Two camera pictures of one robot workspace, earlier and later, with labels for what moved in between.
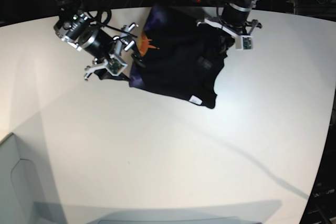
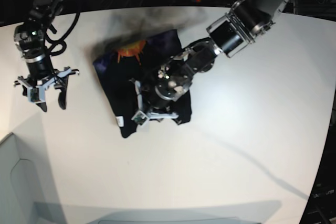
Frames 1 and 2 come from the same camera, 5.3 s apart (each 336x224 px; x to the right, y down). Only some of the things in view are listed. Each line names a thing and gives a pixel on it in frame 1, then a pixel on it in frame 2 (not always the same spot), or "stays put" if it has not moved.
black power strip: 205,0 stays put
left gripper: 120,42 -> 60,78
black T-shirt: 181,56 -> 117,73
